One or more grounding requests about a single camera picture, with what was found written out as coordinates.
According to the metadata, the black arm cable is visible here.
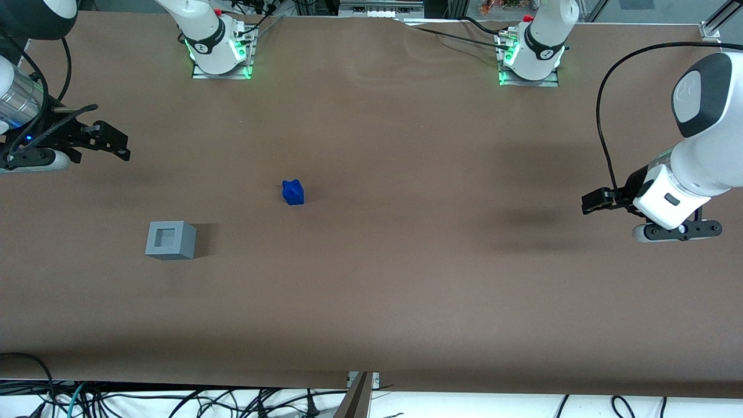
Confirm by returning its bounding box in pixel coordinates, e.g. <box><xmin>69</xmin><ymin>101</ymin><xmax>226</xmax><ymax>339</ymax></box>
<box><xmin>0</xmin><ymin>36</ymin><xmax>73</xmax><ymax>153</ymax></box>
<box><xmin>596</xmin><ymin>41</ymin><xmax>720</xmax><ymax>201</ymax></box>

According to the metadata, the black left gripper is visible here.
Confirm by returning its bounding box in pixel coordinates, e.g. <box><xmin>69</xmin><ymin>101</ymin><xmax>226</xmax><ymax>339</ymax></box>
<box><xmin>582</xmin><ymin>166</ymin><xmax>654</xmax><ymax>217</ymax></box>

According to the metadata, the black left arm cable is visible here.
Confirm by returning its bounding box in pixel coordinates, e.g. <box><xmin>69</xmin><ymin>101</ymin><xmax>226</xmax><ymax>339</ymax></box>
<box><xmin>596</xmin><ymin>41</ymin><xmax>720</xmax><ymax>201</ymax></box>

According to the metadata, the black looped floor cable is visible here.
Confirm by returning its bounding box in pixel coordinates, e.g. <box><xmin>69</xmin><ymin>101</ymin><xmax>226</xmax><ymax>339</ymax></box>
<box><xmin>0</xmin><ymin>352</ymin><xmax>57</xmax><ymax>418</ymax></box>

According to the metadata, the teal floor cable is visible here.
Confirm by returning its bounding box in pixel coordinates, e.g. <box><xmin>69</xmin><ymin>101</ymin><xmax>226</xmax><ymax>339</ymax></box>
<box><xmin>53</xmin><ymin>382</ymin><xmax>89</xmax><ymax>418</ymax></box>

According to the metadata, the brown table cover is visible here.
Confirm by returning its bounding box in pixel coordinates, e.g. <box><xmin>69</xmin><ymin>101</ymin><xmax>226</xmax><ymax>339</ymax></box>
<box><xmin>0</xmin><ymin>10</ymin><xmax>743</xmax><ymax>399</ymax></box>

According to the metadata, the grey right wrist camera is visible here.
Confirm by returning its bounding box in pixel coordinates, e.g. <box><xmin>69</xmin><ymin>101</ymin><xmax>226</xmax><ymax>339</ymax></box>
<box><xmin>0</xmin><ymin>147</ymin><xmax>71</xmax><ymax>174</ymax></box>

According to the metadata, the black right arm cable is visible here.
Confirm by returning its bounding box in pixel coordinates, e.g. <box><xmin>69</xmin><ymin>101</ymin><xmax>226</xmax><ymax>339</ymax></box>
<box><xmin>0</xmin><ymin>36</ymin><xmax>73</xmax><ymax>153</ymax></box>

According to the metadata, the black cable across table cover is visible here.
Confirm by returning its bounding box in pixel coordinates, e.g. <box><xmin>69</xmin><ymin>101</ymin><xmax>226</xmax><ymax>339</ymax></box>
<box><xmin>399</xmin><ymin>17</ymin><xmax>514</xmax><ymax>53</ymax></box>

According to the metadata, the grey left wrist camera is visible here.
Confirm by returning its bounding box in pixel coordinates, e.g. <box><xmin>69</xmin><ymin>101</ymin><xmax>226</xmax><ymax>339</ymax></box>
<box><xmin>632</xmin><ymin>219</ymin><xmax>723</xmax><ymax>243</ymax></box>

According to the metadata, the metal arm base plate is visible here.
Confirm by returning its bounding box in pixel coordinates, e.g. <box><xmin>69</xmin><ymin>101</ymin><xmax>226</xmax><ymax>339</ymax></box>
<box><xmin>497</xmin><ymin>30</ymin><xmax>561</xmax><ymax>88</ymax></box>
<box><xmin>191</xmin><ymin>24</ymin><xmax>257</xmax><ymax>81</ymax></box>

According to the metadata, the white power strip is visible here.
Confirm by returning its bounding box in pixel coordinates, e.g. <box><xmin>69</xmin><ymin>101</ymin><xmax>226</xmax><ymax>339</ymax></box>
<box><xmin>338</xmin><ymin>0</ymin><xmax>425</xmax><ymax>19</ymax></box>

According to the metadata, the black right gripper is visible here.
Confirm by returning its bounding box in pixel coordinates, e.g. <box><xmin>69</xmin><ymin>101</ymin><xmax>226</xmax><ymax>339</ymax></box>
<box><xmin>0</xmin><ymin>106</ymin><xmax>132</xmax><ymax>162</ymax></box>

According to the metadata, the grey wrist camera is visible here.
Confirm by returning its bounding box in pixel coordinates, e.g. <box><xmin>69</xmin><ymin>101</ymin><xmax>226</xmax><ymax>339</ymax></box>
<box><xmin>0</xmin><ymin>147</ymin><xmax>71</xmax><ymax>174</ymax></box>
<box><xmin>632</xmin><ymin>219</ymin><xmax>723</xmax><ymax>243</ymax></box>

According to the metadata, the gray square base block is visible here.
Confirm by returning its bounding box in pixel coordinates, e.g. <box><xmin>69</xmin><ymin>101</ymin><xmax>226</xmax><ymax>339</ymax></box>
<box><xmin>145</xmin><ymin>221</ymin><xmax>197</xmax><ymax>261</ymax></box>

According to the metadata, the aluminium profile beam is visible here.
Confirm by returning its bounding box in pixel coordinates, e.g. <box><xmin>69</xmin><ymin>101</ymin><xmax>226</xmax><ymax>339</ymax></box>
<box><xmin>332</xmin><ymin>371</ymin><xmax>381</xmax><ymax>418</ymax></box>

